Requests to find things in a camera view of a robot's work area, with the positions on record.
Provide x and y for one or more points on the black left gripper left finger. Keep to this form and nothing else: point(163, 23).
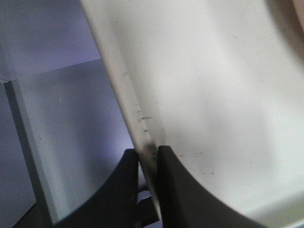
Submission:
point(112, 206)

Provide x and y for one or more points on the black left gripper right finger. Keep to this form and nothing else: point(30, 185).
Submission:
point(184, 203)

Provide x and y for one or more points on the cream bear print tray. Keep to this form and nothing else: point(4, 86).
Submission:
point(219, 83)

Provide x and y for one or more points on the pink round plate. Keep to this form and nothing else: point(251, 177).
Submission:
point(284, 15)

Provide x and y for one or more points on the grey cabinet door panel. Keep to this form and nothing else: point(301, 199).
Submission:
point(72, 138)

